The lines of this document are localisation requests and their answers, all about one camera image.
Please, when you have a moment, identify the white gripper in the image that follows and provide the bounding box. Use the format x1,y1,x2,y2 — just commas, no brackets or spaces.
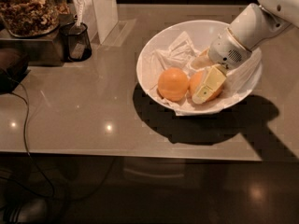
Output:
191,28,251,105

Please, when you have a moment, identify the orange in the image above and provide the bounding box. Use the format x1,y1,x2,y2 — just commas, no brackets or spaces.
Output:
158,68,189,102
188,69,224,103

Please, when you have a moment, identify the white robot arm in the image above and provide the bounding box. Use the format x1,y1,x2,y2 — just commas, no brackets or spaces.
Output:
192,0,299,104

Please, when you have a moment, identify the white bowl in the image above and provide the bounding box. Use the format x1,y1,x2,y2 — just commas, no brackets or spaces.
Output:
135,19,263,117

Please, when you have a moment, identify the white paper napkin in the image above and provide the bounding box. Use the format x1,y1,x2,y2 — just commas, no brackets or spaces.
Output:
146,31,263,117

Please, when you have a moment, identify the white stand panel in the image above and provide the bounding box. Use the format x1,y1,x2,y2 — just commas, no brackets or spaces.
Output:
81,0,136,47

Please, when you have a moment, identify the black mesh cup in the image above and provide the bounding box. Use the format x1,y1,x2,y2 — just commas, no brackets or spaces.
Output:
59,22,92,62

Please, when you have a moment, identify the white utensil in cup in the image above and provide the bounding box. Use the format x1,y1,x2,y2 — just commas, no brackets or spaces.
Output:
69,0,84,35

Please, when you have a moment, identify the dark metal box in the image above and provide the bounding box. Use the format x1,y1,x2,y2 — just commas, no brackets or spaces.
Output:
0,14,74,66

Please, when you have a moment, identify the glass jar of nuts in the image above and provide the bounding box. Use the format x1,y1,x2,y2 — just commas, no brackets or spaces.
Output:
0,0,59,38

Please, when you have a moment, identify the black device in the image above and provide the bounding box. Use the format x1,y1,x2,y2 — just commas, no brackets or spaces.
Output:
0,49,29,93

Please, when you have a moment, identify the black cable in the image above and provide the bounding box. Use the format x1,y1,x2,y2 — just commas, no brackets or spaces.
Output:
0,77,118,203

